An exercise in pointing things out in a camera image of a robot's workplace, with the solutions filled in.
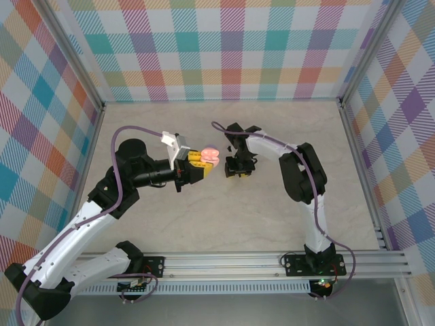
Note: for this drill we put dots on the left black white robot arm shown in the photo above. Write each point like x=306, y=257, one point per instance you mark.
x=68, y=231

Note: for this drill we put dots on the aluminium frame leg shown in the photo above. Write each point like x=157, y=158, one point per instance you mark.
x=42, y=305
x=406, y=302

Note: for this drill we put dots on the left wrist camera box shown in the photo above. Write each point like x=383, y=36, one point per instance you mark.
x=176, y=147

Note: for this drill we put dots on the pink earbud charging case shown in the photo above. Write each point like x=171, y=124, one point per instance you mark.
x=210, y=157

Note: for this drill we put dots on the aluminium frame post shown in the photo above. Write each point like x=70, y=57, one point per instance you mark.
x=369, y=51
x=76, y=54

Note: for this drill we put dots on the aluminium side rail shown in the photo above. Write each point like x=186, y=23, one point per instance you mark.
x=84, y=176
x=364, y=176

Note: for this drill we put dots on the aluminium mounting rail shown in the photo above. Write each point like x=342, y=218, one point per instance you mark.
x=221, y=265

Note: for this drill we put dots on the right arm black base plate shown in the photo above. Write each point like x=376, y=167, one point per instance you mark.
x=295, y=265

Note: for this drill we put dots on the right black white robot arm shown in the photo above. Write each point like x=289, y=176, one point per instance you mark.
x=302, y=173

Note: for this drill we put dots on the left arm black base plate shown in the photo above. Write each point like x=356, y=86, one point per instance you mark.
x=156, y=266

